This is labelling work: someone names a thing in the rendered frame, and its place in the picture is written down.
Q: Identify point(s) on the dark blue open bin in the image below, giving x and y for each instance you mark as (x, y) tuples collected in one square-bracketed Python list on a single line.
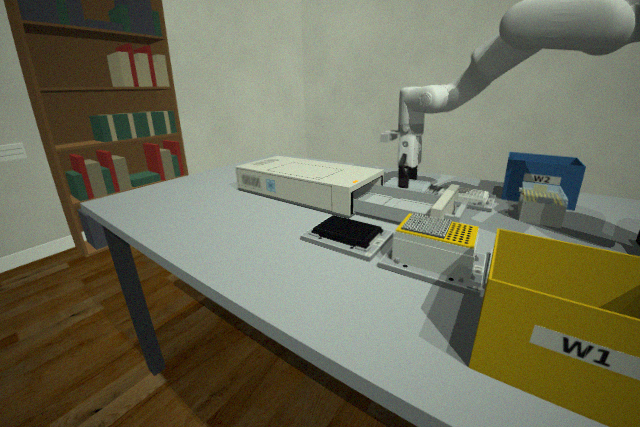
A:
[(521, 167)]

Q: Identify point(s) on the black rectangular plate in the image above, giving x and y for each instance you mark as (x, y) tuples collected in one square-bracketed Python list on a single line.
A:
[(347, 231)]

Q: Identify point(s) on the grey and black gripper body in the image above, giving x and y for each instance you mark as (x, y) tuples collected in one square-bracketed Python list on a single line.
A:
[(413, 150)]

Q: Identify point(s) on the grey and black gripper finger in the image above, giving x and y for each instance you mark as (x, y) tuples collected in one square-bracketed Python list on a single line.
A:
[(413, 173), (403, 178)]

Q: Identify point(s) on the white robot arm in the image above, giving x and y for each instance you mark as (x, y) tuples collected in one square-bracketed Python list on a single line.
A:
[(596, 27)]

